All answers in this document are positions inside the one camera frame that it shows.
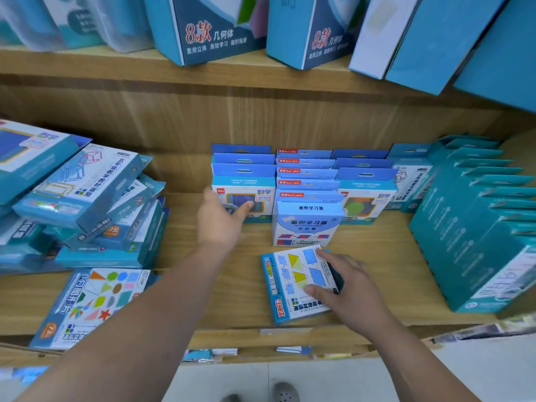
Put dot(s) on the person's right hand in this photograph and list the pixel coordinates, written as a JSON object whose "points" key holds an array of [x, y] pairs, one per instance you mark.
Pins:
{"points": [[360, 297]]}

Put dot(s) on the person's left hand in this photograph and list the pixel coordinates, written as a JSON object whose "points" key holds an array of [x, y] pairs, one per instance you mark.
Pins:
{"points": [[217, 230]]}

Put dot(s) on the person's right thumb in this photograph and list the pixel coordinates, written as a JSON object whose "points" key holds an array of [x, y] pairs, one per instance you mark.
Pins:
{"points": [[318, 293]]}

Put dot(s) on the person's left thumb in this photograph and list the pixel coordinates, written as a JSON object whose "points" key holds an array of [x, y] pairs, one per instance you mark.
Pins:
{"points": [[243, 210]]}

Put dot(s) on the white box with blue shapes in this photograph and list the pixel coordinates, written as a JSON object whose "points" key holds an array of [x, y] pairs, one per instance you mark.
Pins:
{"points": [[289, 284]]}

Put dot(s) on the person's left forearm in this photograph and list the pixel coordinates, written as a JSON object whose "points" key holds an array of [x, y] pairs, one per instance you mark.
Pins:
{"points": [[138, 330]]}

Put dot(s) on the person's right forearm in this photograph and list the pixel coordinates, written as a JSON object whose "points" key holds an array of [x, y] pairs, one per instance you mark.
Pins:
{"points": [[418, 364]]}

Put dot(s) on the blue hang-tab box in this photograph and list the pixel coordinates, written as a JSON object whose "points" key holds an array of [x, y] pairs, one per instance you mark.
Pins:
{"points": [[364, 200], [243, 159], [241, 148], [264, 196], [362, 163], [243, 170], [360, 154]]}

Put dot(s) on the shelf price label strip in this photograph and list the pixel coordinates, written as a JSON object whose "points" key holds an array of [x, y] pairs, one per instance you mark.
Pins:
{"points": [[284, 331]]}

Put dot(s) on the small white and blue packet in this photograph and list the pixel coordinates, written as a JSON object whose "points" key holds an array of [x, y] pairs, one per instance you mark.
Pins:
{"points": [[293, 350]]}

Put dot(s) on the row of red-label white boxes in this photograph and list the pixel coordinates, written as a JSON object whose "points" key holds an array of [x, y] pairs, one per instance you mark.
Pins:
{"points": [[308, 223]]}

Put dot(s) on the person's grey shoe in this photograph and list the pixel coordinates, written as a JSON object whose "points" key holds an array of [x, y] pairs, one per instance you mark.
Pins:
{"points": [[285, 392], [230, 398]]}

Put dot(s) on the wooden shelf unit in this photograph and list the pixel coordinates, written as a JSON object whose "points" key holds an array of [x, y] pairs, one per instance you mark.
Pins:
{"points": [[293, 112]]}

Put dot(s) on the small blue packets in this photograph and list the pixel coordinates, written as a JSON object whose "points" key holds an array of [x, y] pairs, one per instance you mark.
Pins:
{"points": [[201, 355]]}

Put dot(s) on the pile of teal kit boxes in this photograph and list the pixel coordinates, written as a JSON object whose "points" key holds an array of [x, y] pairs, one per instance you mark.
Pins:
{"points": [[83, 196]]}

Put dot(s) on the row of teal hang-tab boxes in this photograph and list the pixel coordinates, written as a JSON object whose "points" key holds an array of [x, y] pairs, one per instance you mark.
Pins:
{"points": [[473, 242]]}

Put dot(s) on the flat box with colourful shapes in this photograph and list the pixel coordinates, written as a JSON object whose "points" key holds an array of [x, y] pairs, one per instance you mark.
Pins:
{"points": [[100, 297]]}

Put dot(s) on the large dark blue carton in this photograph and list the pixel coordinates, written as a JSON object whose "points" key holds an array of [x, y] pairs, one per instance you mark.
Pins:
{"points": [[310, 35], [209, 33]]}

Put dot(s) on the clear plastic case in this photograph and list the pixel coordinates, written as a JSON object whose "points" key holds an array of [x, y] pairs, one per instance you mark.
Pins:
{"points": [[125, 22], [23, 20]]}

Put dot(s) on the white and pale blue carton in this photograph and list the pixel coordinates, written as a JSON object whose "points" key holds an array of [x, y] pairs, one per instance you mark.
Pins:
{"points": [[381, 35]]}

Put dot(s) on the clear case with teal card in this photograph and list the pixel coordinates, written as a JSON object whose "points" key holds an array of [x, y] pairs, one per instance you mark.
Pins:
{"points": [[75, 22]]}

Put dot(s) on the plain blue carton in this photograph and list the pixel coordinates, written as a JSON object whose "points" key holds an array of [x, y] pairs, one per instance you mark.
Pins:
{"points": [[502, 62], [439, 41]]}

